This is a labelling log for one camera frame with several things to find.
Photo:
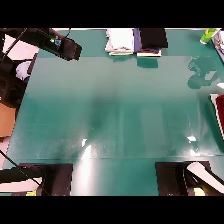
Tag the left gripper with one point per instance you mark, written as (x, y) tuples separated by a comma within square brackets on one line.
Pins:
[(71, 49)]

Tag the white T-shirt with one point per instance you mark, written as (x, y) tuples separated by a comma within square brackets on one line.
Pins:
[(120, 40)]

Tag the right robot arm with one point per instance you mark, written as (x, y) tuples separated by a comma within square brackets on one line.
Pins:
[(204, 174)]

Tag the blue garment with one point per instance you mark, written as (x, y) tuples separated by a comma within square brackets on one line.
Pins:
[(137, 40)]

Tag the heap of clothes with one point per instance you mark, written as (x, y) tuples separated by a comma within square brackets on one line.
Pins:
[(149, 52)]

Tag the black garment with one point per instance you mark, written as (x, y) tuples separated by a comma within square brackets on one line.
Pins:
[(153, 38)]

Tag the green garment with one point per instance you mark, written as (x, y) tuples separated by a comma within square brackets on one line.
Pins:
[(208, 35)]

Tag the red garment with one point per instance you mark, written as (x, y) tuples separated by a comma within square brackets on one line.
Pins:
[(221, 115)]

